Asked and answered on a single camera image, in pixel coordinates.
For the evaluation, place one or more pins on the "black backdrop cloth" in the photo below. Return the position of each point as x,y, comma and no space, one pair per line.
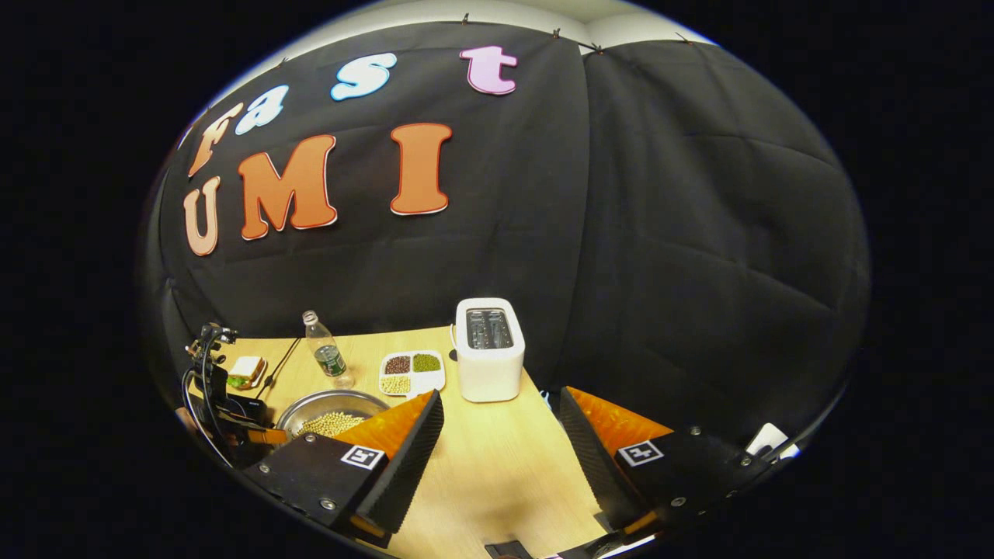
660,233

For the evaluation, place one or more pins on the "black bracket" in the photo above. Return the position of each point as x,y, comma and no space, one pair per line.
509,550

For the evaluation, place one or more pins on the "white divided bean dish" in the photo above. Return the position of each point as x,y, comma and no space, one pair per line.
427,382

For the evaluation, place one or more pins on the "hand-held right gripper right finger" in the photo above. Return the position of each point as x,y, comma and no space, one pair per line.
590,458

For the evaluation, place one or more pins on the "stainless steel pot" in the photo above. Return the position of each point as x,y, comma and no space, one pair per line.
311,407

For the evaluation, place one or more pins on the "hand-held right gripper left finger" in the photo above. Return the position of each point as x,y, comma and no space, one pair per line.
411,458

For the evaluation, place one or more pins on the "toast sandwich with lettuce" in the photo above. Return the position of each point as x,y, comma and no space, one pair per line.
247,369

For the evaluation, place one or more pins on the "clear plastic water bottle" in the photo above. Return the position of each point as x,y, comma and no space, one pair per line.
330,361

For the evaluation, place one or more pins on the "white flat device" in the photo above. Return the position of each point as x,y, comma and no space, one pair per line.
769,439

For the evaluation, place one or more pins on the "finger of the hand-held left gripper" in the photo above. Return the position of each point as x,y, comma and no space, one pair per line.
268,436

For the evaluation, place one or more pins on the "pile of yellow soybeans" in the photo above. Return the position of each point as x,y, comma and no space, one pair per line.
330,425

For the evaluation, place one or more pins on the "white toaster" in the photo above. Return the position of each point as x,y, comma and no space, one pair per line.
489,373

